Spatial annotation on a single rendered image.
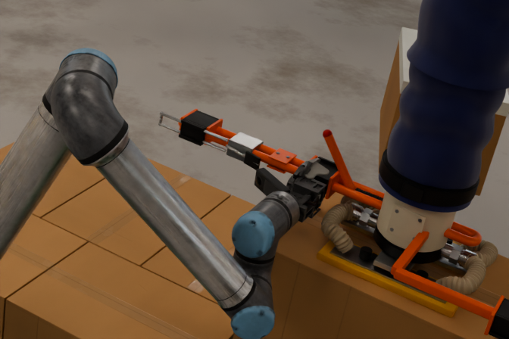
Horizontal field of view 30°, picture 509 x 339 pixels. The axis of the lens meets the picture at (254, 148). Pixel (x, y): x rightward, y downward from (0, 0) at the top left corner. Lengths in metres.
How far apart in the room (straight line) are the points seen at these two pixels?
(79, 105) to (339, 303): 0.81
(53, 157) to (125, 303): 1.02
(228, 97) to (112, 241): 2.52
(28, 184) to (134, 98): 3.39
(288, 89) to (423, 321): 3.76
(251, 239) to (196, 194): 1.45
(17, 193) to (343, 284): 0.76
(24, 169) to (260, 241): 0.51
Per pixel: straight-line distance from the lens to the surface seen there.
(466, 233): 2.26
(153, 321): 2.83
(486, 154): 3.68
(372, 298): 2.18
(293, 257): 2.23
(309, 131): 5.33
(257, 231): 2.01
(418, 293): 2.20
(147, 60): 5.86
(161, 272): 3.03
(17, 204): 2.01
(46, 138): 1.93
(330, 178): 2.27
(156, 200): 1.83
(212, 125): 2.41
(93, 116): 1.76
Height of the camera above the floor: 2.31
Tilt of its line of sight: 27 degrees down
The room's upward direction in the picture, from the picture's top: 11 degrees clockwise
